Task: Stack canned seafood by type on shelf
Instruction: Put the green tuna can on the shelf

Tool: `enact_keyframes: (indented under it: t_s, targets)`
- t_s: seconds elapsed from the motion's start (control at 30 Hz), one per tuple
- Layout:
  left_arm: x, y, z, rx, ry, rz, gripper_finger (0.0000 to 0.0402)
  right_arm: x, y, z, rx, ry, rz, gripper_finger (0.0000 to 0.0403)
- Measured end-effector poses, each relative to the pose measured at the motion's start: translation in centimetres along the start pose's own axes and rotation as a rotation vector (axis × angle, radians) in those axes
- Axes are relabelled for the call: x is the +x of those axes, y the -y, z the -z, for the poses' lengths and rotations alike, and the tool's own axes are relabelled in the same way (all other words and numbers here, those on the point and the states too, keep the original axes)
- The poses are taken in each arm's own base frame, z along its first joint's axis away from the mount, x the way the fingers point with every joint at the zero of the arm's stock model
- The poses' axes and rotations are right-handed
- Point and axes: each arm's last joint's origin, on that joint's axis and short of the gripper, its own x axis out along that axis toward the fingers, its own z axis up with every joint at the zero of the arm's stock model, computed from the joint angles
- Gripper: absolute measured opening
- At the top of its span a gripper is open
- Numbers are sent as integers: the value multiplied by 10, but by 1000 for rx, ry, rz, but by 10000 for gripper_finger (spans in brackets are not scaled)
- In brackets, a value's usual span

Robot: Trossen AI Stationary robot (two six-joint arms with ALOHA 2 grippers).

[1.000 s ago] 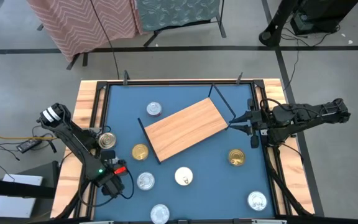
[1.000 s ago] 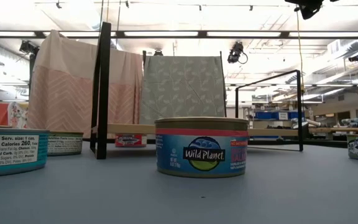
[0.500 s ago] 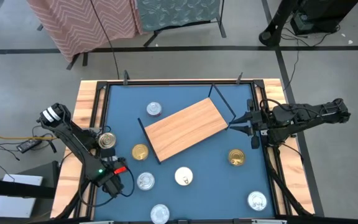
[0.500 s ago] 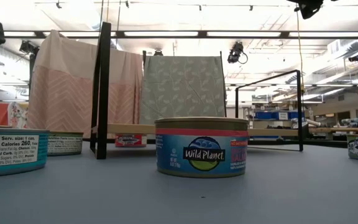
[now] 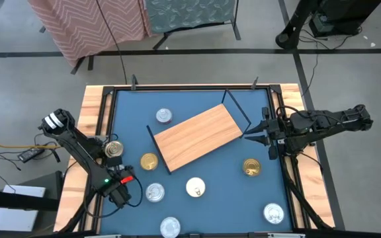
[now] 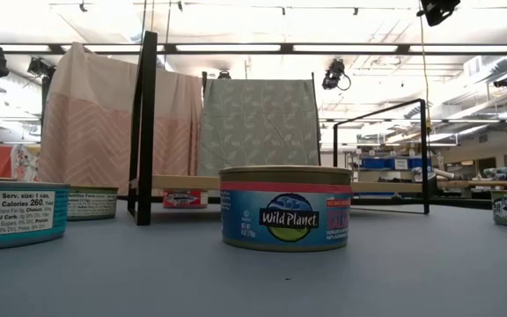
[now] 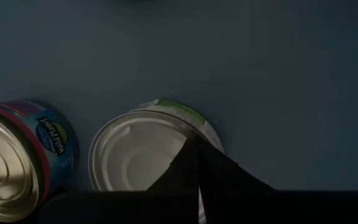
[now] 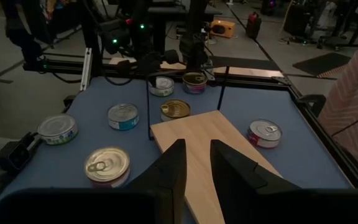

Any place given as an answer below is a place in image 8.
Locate green label can silver lid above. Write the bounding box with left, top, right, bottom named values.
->
left=37, top=113, right=79, bottom=146
left=149, top=76, right=175, bottom=98

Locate green label can gold lid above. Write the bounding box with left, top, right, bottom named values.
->
left=160, top=98, right=191, bottom=122

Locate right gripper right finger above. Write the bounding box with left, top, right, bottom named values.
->
left=209, top=139, right=303, bottom=224

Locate Wild Planet can gold lid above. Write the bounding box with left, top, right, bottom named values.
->
left=181, top=72, right=208, bottom=95

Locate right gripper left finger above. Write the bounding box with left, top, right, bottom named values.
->
left=126, top=138, right=188, bottom=224

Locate orange box device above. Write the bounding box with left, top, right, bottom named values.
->
left=209, top=19, right=236, bottom=39

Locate blue label can silver lid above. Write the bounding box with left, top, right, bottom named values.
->
left=108, top=103, right=140, bottom=131

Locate red label can silver lid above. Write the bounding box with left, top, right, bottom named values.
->
left=247, top=118, right=283, bottom=149

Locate wooden shelf black metal frame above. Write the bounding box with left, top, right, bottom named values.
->
left=146, top=66, right=284, bottom=224

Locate small black camera box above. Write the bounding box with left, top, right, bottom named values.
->
left=0, top=132, right=40, bottom=174

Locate pink chevron cloth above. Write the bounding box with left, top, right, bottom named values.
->
left=317, top=21, right=358, bottom=184

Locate red and black bag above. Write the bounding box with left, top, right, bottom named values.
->
left=246, top=11, right=262, bottom=40

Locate white aluminium bracket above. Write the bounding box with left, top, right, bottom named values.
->
left=80, top=47, right=93, bottom=91

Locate black floor mat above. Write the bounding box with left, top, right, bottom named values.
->
left=292, top=52, right=352, bottom=78

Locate red label can gold lid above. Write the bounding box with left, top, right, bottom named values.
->
left=83, top=146, right=131, bottom=189

